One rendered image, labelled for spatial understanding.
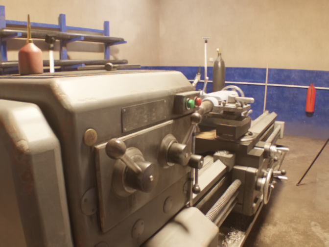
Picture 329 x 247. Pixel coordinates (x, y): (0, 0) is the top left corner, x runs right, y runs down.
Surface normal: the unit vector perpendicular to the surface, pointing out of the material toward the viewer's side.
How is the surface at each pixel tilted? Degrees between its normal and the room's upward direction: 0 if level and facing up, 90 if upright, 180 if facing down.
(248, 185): 90
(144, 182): 90
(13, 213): 90
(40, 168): 90
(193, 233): 32
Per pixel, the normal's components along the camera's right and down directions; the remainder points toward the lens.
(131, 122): 0.85, 0.11
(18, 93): -0.53, 0.18
